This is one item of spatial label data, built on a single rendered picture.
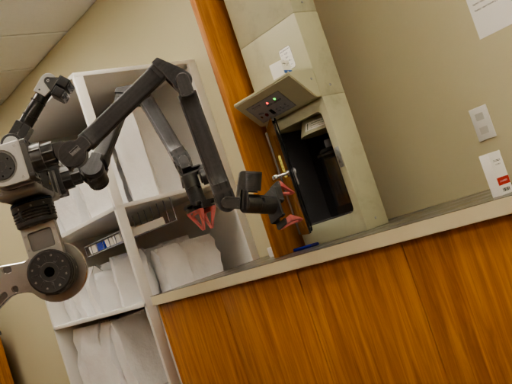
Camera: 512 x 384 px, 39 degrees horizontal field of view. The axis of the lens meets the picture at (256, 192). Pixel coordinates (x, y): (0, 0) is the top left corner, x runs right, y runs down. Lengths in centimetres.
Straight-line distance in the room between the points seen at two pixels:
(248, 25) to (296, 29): 25
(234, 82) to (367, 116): 55
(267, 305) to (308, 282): 24
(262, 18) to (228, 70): 24
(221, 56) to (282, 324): 101
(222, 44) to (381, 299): 119
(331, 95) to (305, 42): 20
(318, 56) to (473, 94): 55
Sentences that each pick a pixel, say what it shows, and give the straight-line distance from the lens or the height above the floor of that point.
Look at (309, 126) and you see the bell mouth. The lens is 254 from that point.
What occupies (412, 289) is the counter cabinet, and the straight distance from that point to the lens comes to 200.
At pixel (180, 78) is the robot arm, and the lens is 214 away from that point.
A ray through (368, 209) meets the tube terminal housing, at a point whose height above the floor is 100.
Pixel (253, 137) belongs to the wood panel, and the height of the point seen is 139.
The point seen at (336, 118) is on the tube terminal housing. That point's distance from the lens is 246.
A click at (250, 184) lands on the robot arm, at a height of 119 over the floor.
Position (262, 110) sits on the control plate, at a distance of 257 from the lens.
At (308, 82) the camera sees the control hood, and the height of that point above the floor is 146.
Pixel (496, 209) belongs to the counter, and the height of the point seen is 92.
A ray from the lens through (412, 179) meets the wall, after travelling 281.
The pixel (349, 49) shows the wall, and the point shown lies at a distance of 293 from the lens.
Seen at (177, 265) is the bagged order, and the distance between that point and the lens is 344.
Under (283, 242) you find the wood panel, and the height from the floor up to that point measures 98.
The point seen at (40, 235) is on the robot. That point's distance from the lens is 243.
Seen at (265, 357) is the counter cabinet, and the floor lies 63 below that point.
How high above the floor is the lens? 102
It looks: 4 degrees up
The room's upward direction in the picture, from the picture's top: 18 degrees counter-clockwise
